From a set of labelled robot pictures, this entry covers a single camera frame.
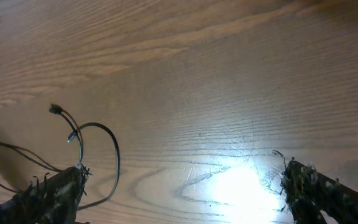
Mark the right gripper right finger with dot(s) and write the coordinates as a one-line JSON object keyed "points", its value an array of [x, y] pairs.
{"points": [[309, 194]]}

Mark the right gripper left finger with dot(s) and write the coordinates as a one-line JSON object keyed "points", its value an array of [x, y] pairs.
{"points": [[55, 200]]}

